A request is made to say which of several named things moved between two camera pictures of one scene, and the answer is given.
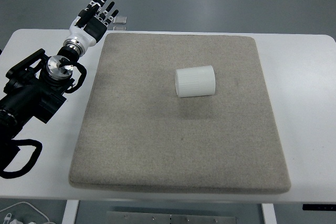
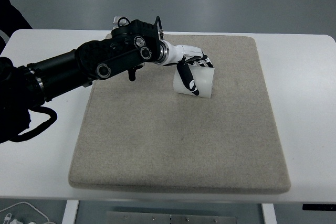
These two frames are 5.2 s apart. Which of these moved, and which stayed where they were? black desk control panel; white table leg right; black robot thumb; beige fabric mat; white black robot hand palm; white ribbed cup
Moved: white black robot hand palm; black robot thumb
Stayed: white ribbed cup; beige fabric mat; white table leg right; black desk control panel
